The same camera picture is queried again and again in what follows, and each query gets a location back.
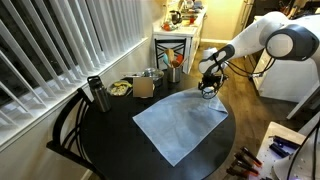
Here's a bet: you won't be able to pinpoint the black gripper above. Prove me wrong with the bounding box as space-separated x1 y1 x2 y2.
198 73 229 98

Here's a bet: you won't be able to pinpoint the light blue towel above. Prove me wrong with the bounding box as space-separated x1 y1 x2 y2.
132 87 230 167

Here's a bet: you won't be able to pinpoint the steel utensil holder cup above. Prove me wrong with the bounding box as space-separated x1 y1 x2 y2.
166 65 182 84

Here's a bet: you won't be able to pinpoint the red spatula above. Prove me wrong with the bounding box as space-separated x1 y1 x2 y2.
175 54 185 68

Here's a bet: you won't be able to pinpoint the wooden spoon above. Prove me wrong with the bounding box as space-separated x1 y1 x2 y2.
165 48 176 68

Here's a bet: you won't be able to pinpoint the teal spatula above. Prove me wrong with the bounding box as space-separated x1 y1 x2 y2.
162 53 172 69

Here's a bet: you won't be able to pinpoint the steel pot with lid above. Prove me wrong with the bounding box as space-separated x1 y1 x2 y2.
123 67 165 88

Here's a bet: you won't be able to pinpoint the white sideboard counter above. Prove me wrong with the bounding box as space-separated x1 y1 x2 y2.
152 9 208 75

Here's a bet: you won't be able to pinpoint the black metal chair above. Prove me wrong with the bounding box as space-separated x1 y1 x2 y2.
154 38 188 71
45 87 108 180

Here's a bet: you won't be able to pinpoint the red bowl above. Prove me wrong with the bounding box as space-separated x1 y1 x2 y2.
161 20 179 33

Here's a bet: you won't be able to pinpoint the white kitchen island cabinet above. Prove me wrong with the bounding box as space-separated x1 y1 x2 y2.
251 49 320 104

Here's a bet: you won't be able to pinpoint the beige fridge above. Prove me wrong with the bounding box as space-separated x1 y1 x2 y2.
233 0 258 38

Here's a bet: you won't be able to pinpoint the black kettle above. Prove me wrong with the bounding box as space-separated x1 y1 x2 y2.
169 9 183 25

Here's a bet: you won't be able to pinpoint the light wooden base board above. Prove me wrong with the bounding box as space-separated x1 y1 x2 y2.
248 121 311 180

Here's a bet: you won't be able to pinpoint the black bar clamp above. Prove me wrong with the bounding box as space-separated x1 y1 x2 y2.
268 134 301 150
268 143 292 159

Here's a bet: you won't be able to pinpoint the glass bowl with bananas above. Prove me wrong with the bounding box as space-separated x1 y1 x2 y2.
108 80 133 97

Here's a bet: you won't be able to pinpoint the steel bottle black lid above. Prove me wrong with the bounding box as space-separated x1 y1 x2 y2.
87 75 113 113

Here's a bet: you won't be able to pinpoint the white vertical window blinds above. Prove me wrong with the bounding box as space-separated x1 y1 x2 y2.
0 0 148 134

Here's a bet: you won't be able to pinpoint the black clamp orange handle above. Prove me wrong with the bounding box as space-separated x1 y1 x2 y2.
226 167 250 179
232 159 260 176
240 146 263 168
234 152 255 166

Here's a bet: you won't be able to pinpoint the black base cable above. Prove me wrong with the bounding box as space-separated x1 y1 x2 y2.
286 119 320 180

